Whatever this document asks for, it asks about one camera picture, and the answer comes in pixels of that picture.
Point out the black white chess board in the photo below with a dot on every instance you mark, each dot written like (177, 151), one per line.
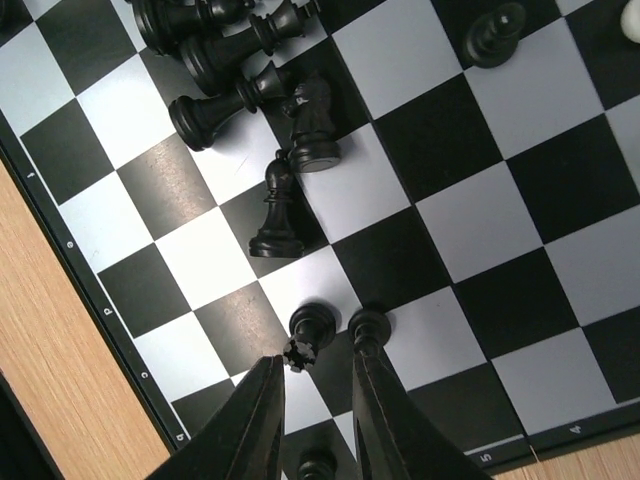
(493, 214)

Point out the lying black chess piece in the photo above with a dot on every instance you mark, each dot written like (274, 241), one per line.
(198, 121)

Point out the black chess bishop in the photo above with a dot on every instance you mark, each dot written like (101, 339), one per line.
(276, 238)

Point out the black pawn upper right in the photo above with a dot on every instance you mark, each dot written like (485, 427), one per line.
(493, 37)

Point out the black chess pawn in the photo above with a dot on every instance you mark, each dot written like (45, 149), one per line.
(369, 331)

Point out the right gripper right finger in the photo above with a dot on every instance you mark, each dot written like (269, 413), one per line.
(394, 439)

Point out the black chess knight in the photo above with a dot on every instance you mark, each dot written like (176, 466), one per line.
(313, 146)

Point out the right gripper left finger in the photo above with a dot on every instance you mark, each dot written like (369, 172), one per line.
(242, 439)

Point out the black chess rook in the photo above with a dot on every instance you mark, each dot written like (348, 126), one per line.
(312, 328)

